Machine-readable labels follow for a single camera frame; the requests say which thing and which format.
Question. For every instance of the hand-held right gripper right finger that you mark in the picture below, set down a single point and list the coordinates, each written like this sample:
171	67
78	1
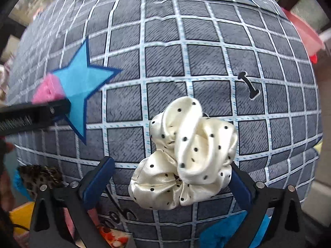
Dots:
241	188

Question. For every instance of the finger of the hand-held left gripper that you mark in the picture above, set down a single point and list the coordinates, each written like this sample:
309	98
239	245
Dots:
38	113

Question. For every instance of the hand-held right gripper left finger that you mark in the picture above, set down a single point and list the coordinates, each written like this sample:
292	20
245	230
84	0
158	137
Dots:
98	180

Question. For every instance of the pink sponge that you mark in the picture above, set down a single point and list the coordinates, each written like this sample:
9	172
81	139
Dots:
47	90

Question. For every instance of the large blue cloth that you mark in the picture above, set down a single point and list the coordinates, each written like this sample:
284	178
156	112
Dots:
232	231

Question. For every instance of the leopard print scrunchie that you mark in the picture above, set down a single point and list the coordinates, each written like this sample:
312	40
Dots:
36	177

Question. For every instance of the white polka dot scrunchie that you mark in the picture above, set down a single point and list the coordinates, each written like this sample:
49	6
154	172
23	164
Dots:
191	144

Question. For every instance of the floral tissue pack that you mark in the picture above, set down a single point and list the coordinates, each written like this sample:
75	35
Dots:
113	239

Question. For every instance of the grey checked blanket with stars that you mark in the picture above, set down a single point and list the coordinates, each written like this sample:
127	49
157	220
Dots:
206	56

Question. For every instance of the red plastic basin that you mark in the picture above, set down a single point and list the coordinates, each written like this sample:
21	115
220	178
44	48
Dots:
302	31

